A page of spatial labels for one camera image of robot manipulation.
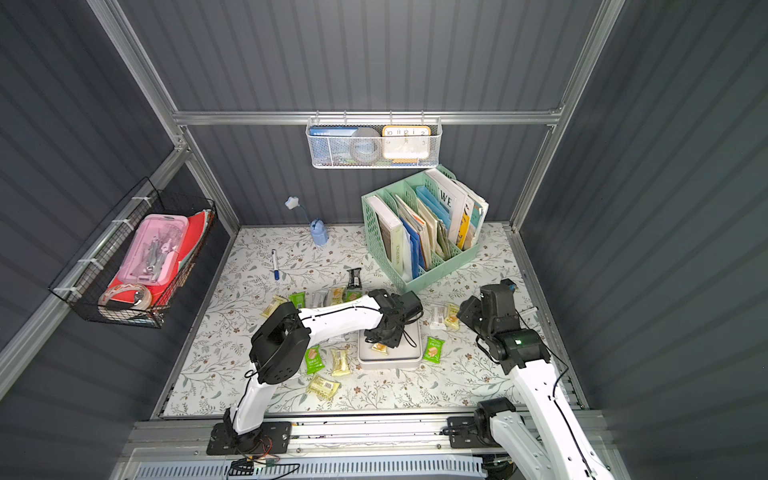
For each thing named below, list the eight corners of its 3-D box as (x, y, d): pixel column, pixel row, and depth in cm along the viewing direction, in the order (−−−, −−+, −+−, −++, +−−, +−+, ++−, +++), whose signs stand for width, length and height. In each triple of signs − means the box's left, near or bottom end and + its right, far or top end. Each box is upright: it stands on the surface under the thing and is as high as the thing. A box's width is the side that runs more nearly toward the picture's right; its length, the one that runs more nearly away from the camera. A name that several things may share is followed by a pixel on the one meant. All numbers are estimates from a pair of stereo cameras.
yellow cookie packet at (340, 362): (333, 376, 85) (332, 373, 84) (332, 351, 90) (331, 348, 88) (351, 373, 86) (350, 370, 84) (349, 348, 90) (348, 346, 89)
